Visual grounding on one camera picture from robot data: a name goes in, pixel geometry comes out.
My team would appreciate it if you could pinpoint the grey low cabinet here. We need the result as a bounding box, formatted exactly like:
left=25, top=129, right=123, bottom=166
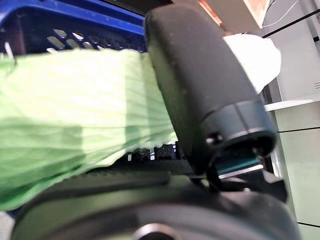
left=261, top=24, right=320, bottom=226

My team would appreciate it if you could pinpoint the napa cabbage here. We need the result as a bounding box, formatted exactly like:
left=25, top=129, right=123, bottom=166
left=0, top=33, right=283, bottom=211

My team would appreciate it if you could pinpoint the blue plastic shopping basket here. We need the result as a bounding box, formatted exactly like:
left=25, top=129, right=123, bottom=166
left=0, top=0, right=149, bottom=222

